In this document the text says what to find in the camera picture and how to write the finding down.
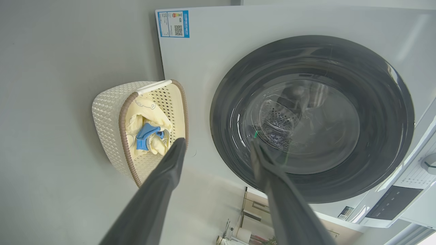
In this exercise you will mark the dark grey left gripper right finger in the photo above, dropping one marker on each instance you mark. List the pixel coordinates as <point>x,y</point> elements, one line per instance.
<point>289,211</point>

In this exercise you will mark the glass washing machine door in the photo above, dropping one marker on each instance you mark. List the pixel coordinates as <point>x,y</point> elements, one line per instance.
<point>374,102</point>

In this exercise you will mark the cream perforated laundry basket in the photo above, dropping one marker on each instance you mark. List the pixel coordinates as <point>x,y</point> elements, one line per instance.
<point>105,115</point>

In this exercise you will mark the black washing machine display panel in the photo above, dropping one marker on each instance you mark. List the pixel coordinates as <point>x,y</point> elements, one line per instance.
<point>395,202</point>

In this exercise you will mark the small brand sticker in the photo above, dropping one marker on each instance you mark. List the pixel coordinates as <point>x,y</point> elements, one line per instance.
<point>345,213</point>

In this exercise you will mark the blue energy label sticker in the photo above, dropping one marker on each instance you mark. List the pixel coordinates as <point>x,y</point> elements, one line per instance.
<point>173,23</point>

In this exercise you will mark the white washing machine control knob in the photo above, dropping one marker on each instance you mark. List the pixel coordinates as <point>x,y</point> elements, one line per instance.
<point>430,164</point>

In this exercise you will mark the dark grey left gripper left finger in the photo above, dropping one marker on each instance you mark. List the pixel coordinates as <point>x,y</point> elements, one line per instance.
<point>153,204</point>

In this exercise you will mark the white front-load washing machine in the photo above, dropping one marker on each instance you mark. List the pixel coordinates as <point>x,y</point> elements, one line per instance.
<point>204,68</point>

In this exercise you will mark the beige wooden cabinet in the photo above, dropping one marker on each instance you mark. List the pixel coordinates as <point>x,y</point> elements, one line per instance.
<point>253,207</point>

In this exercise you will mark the cream baby garment blue trim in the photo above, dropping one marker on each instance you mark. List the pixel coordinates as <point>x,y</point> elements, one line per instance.
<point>143,107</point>
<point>158,145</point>

